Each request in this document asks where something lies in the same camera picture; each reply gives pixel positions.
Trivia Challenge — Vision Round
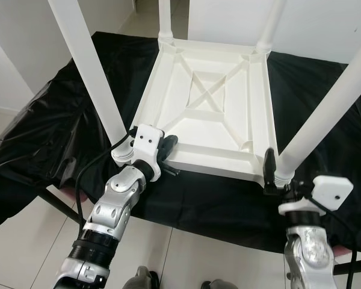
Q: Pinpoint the grey robot foot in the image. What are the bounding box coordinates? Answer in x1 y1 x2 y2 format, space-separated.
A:
202 278 238 289
123 266 160 289

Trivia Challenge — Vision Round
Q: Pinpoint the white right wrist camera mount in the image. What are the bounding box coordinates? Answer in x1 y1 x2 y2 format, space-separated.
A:
279 175 354 216

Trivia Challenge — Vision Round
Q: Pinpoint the grey robot left foot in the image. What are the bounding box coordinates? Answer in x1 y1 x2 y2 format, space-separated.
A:
123 266 160 289

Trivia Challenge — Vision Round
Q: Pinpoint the grey robot right foot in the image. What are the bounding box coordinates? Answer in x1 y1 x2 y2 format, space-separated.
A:
202 278 238 289

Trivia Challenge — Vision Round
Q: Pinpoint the white plastic ribbed tabletop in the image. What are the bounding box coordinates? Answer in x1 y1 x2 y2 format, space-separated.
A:
131 39 277 180

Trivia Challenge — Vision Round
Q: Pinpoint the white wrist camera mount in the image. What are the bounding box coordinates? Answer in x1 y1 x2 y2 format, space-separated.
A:
279 175 354 216
132 125 165 181

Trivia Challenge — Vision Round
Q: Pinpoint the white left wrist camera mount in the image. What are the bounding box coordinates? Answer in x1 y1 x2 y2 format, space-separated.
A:
132 125 165 181

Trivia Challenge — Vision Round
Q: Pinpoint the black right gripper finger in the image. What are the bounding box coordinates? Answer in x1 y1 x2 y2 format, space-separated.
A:
263 149 277 194

